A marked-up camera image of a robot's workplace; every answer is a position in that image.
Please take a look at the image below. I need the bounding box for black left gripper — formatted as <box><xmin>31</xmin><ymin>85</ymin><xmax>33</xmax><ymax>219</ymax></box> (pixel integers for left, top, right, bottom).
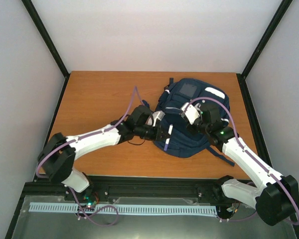
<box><xmin>136</xmin><ymin>124</ymin><xmax>171</xmax><ymax>142</ymax></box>

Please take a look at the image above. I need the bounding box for purple cap white marker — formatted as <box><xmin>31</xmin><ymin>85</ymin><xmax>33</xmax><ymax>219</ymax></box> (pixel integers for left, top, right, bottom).
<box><xmin>164</xmin><ymin>124</ymin><xmax>173</xmax><ymax>151</ymax></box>

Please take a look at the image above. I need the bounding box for navy blue backpack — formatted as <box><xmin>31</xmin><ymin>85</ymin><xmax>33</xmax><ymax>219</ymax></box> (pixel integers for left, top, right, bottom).
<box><xmin>154</xmin><ymin>78</ymin><xmax>235</xmax><ymax>166</ymax></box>

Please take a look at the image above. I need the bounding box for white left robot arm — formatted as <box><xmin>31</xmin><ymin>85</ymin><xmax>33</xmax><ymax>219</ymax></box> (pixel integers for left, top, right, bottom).
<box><xmin>37</xmin><ymin>105</ymin><xmax>173</xmax><ymax>201</ymax></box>

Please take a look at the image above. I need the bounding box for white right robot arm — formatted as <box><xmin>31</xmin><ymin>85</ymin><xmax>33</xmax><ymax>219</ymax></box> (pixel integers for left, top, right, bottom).
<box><xmin>181</xmin><ymin>97</ymin><xmax>299</xmax><ymax>226</ymax></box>

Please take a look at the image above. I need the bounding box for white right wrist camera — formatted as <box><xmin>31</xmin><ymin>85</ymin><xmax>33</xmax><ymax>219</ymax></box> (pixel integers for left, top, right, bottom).
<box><xmin>180</xmin><ymin>103</ymin><xmax>200</xmax><ymax>125</ymax></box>

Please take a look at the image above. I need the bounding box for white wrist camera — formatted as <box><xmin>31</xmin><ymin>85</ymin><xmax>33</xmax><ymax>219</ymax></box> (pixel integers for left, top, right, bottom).
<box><xmin>152</xmin><ymin>111</ymin><xmax>165</xmax><ymax>127</ymax></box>
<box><xmin>180</xmin><ymin>103</ymin><xmax>200</xmax><ymax>125</ymax></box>

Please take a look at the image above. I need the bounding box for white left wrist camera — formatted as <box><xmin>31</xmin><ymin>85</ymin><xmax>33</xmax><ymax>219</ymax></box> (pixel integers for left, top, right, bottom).
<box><xmin>152</xmin><ymin>111</ymin><xmax>165</xmax><ymax>127</ymax></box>

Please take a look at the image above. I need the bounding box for black aluminium frame rail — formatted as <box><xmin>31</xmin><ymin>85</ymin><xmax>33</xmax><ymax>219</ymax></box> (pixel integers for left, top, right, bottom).
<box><xmin>21</xmin><ymin>176</ymin><xmax>235</xmax><ymax>206</ymax></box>

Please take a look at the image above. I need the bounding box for light blue cable duct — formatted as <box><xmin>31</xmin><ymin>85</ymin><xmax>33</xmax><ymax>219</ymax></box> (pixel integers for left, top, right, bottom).
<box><xmin>28</xmin><ymin>202</ymin><xmax>217</xmax><ymax>217</ymax></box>

